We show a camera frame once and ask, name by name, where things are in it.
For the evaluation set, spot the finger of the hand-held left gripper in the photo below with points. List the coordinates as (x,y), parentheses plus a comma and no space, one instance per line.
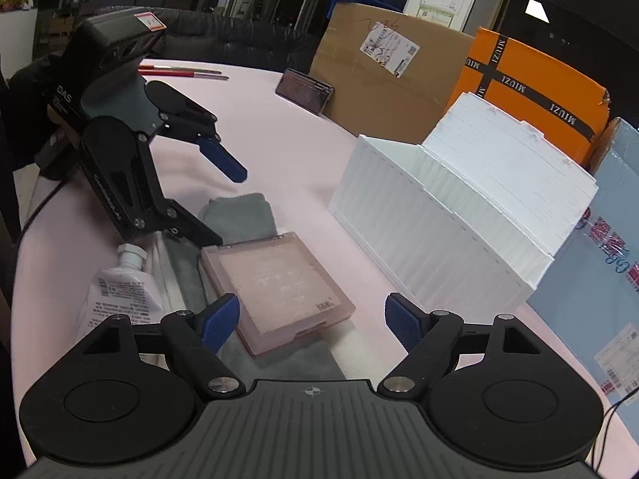
(224,162)
(194,232)

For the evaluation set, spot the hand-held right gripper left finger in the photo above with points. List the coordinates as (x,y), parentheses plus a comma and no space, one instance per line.
(219,327)

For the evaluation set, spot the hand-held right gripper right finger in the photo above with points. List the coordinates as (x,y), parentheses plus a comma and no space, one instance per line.
(403,327)

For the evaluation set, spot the pink translucent compact case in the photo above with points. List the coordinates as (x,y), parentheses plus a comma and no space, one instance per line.
(279,289)

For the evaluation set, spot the grey cloth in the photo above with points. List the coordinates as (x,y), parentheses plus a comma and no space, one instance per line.
(239,214)

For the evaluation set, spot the thin wooden brush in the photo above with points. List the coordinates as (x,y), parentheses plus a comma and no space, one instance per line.
(179,67)

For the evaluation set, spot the red pencil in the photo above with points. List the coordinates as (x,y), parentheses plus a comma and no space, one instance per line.
(187,74)

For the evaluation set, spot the white squeeze tube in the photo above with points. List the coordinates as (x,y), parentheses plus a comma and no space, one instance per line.
(120,294)

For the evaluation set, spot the white cabinet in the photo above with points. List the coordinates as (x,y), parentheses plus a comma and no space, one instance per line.
(17,40)

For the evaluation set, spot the dark makeup palette case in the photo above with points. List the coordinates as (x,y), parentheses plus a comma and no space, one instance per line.
(304,92)

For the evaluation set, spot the black leather sofa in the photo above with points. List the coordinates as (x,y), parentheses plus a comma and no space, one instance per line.
(224,40)

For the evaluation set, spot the white ribbed organizer box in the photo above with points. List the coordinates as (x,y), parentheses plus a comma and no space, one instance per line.
(449,209)

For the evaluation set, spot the brown cardboard box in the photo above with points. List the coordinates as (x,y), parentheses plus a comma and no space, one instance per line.
(349,85)

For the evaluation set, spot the light blue parcel box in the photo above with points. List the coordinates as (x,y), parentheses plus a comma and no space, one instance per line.
(589,299)

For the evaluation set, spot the white notice poster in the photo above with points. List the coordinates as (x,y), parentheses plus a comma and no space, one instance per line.
(439,0)

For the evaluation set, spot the orange box with black ribbon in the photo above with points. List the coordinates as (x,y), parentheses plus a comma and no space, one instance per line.
(539,90)

